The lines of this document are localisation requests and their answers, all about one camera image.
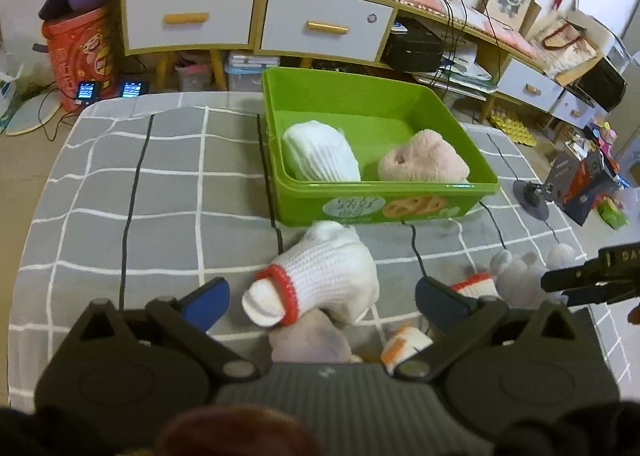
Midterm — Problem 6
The white knitted glove in bin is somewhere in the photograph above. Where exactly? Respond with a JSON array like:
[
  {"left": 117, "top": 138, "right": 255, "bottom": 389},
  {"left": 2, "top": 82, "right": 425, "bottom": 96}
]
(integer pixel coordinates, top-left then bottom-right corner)
[{"left": 281, "top": 120, "right": 361, "bottom": 183}]

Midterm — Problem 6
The red snack bucket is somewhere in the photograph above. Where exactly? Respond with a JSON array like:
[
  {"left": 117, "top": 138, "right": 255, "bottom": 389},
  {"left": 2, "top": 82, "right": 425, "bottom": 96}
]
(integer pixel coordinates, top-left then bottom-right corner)
[{"left": 41, "top": 6, "right": 117, "bottom": 113}]

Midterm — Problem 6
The small screen device left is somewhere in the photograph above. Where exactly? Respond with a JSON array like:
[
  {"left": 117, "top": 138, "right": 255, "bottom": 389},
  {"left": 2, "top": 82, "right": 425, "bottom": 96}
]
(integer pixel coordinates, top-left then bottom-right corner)
[{"left": 75, "top": 81, "right": 102, "bottom": 107}]

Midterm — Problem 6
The white fluffy sock roll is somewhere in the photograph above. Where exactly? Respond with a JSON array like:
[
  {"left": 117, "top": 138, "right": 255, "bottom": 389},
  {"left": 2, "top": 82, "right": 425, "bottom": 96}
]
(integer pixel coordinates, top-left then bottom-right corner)
[{"left": 269, "top": 309, "right": 352, "bottom": 364}]

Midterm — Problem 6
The white glove red cuff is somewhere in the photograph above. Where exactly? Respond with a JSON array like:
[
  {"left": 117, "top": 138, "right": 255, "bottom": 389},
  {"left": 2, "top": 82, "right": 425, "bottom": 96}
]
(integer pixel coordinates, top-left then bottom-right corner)
[{"left": 241, "top": 221, "right": 380, "bottom": 328}]

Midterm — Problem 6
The small screen device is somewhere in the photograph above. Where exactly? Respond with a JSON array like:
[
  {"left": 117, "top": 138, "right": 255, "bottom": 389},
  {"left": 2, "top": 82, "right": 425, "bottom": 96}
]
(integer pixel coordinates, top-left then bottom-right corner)
[
  {"left": 119, "top": 80, "right": 150, "bottom": 98},
  {"left": 75, "top": 81, "right": 102, "bottom": 107}
]

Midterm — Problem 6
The grey white plush dog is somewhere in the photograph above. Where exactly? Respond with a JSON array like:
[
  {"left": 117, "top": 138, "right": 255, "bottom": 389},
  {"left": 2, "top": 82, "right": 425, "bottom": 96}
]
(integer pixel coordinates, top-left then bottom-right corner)
[{"left": 451, "top": 243, "right": 576, "bottom": 309}]

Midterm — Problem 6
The small screen device right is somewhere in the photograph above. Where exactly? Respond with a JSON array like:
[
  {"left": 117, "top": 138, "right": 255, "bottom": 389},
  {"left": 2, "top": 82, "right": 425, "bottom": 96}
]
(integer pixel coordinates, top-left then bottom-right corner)
[{"left": 119, "top": 80, "right": 150, "bottom": 98}]

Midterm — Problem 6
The pink fluffy plush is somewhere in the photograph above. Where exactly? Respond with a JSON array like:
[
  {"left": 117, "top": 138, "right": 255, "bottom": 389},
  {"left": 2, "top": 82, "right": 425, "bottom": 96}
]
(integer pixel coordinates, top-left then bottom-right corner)
[{"left": 378, "top": 130, "right": 471, "bottom": 184}]

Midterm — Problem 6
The black phone stand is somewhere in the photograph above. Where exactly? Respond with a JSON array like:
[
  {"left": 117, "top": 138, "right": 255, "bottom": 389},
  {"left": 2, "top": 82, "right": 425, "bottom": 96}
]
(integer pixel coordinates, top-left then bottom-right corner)
[{"left": 512, "top": 179, "right": 549, "bottom": 222}]

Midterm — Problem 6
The wooden drawer cabinet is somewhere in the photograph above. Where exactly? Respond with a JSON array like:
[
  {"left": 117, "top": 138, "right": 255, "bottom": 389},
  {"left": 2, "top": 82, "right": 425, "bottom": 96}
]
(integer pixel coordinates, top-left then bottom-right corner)
[{"left": 120, "top": 0, "right": 580, "bottom": 116}]

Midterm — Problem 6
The grey checked tablecloth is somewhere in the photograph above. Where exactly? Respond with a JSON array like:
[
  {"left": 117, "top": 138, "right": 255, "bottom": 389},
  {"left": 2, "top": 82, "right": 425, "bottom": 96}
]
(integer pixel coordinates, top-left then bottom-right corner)
[{"left": 8, "top": 93, "right": 618, "bottom": 410}]

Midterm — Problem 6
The white plastic bag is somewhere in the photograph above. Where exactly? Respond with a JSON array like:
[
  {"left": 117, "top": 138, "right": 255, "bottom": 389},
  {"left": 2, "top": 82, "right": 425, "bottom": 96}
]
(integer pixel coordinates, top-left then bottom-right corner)
[{"left": 0, "top": 46, "right": 24, "bottom": 133}]

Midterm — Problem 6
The black printer box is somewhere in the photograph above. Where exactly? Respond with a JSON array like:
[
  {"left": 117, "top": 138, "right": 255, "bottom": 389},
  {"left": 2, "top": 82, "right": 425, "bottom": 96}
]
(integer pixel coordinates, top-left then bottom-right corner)
[{"left": 382, "top": 18, "right": 444, "bottom": 73}]

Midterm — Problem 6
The green plastic bin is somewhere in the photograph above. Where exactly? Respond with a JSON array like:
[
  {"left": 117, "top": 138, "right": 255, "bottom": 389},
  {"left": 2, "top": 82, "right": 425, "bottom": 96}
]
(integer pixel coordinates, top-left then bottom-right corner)
[{"left": 262, "top": 67, "right": 499, "bottom": 226}]

